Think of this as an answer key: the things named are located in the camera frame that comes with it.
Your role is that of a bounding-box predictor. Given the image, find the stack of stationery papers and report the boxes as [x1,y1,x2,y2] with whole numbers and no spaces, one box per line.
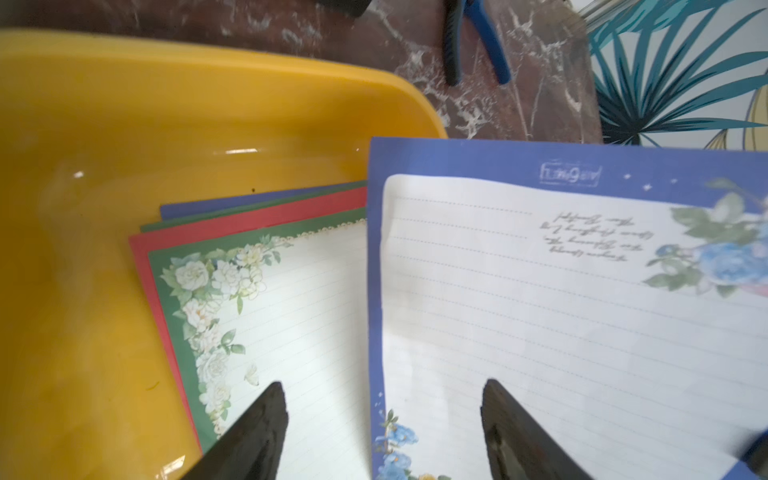
[129,182,367,451]

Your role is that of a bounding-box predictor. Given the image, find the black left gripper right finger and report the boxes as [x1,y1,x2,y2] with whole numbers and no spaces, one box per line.
[480,379,592,480]

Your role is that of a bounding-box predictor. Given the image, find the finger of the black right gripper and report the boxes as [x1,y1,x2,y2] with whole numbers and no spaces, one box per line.
[740,432,768,480]

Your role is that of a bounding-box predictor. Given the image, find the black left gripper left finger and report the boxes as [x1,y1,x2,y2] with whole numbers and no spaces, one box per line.
[182,382,289,480]

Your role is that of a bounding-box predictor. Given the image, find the blue handled pliers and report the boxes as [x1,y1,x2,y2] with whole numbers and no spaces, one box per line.
[442,0,513,88]

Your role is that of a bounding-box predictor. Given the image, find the green floral stationery paper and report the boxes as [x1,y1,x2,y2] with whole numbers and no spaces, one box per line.
[148,208,371,479]

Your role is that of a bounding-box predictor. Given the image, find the yellow plastic tray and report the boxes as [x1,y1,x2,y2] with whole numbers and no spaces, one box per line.
[1,28,446,479]

